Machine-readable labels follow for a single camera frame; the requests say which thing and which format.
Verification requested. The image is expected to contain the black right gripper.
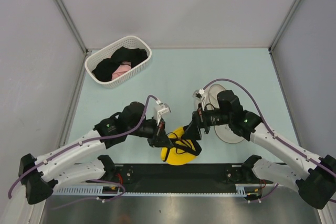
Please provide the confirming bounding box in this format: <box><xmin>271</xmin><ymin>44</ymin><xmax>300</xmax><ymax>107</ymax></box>
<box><xmin>181</xmin><ymin>103</ymin><xmax>232</xmax><ymax>141</ymax></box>

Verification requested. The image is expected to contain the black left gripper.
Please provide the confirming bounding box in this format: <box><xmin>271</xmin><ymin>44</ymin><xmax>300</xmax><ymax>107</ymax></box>
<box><xmin>127</xmin><ymin>116</ymin><xmax>173</xmax><ymax>148</ymax></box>

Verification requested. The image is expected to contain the yellow bra with black straps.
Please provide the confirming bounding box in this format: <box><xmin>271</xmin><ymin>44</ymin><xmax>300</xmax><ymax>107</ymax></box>
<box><xmin>160</xmin><ymin>127</ymin><xmax>202</xmax><ymax>166</ymax></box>

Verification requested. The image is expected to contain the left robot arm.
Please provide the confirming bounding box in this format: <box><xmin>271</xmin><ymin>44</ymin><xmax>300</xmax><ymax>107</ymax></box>
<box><xmin>18</xmin><ymin>102</ymin><xmax>173</xmax><ymax>205</ymax></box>

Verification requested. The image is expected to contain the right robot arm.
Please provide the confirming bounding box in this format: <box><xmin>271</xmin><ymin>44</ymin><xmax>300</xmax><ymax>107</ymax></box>
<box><xmin>183</xmin><ymin>89</ymin><xmax>335</xmax><ymax>210</ymax></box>

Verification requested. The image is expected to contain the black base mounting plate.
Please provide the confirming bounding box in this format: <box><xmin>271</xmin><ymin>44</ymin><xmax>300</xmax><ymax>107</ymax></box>
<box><xmin>104</xmin><ymin>163</ymin><xmax>253</xmax><ymax>194</ymax></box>

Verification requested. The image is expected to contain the pink garment in basket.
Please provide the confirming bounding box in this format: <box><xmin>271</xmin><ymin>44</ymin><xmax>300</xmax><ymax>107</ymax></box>
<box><xmin>111</xmin><ymin>61</ymin><xmax>132</xmax><ymax>80</ymax></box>

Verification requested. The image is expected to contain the black garment in basket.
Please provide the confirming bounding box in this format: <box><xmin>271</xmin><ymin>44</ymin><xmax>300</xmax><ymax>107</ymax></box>
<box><xmin>92</xmin><ymin>47</ymin><xmax>148</xmax><ymax>82</ymax></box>

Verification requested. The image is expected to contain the white perforated plastic basket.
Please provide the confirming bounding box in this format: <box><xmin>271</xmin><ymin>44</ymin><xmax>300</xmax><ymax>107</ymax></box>
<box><xmin>84</xmin><ymin>35</ymin><xmax>152</xmax><ymax>89</ymax></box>

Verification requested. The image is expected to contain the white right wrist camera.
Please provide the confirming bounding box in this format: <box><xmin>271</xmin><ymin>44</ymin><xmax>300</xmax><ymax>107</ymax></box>
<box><xmin>193</xmin><ymin>89</ymin><xmax>206</xmax><ymax>109</ymax></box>

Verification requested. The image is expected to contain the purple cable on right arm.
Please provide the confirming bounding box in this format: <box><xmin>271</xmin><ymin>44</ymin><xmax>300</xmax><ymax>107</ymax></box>
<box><xmin>203</xmin><ymin>78</ymin><xmax>336</xmax><ymax>204</ymax></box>

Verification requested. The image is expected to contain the white slotted cable duct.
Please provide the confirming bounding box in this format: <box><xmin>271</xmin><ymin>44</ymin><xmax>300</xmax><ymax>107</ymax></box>
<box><xmin>53</xmin><ymin>183</ymin><xmax>258</xmax><ymax>197</ymax></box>

